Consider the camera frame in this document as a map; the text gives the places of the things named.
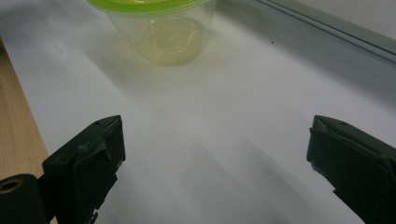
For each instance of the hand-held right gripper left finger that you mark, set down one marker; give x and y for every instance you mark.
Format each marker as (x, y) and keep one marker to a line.
(84, 168)

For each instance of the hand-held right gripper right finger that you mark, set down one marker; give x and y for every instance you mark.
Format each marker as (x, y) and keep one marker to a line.
(355, 168)

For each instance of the clear container with green lid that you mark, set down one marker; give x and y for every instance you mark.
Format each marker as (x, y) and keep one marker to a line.
(162, 34)

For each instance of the aluminium rail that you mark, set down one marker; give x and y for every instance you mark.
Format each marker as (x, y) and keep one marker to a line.
(358, 34)

